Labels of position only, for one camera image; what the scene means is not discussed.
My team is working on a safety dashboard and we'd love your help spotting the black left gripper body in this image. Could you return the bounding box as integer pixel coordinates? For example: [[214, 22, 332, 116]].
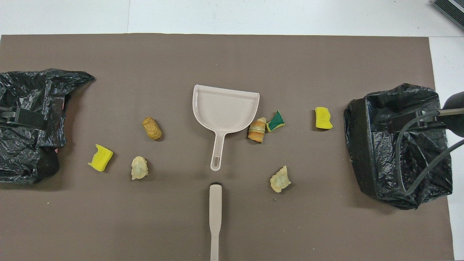
[[0, 107, 48, 129]]

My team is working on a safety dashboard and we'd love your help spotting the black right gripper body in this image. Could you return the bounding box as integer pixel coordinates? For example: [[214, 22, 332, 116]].
[[390, 110, 447, 133]]

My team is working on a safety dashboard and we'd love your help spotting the small striped toy pastry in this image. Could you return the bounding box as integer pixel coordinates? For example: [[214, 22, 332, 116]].
[[131, 156, 149, 181]]

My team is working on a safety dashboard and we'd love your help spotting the brown toy bread roll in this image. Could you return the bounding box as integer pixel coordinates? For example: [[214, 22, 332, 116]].
[[142, 116, 162, 140]]

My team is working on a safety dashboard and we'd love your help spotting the green and yellow sponge piece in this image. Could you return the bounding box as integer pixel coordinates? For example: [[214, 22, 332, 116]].
[[266, 110, 285, 133]]

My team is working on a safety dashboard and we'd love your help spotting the pale toy dumpling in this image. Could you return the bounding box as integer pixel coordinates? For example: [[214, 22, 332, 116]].
[[270, 165, 292, 193]]

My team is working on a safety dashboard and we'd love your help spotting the large striped toy croissant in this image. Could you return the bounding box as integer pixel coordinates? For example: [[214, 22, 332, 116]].
[[248, 117, 268, 143]]

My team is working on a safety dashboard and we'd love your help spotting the beige plastic dustpan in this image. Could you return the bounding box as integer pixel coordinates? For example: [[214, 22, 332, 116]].
[[192, 84, 260, 171]]

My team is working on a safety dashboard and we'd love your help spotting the crumpled black trash bag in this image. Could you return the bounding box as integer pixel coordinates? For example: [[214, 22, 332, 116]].
[[0, 68, 95, 184]]

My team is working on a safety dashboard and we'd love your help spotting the right black bin bag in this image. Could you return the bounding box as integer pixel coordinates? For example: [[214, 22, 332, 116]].
[[343, 83, 453, 210]]

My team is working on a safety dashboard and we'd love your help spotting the grey ribbed device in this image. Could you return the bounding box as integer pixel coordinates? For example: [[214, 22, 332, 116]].
[[432, 0, 464, 32]]

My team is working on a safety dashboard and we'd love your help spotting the brown table mat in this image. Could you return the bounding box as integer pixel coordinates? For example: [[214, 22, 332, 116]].
[[0, 33, 455, 261]]

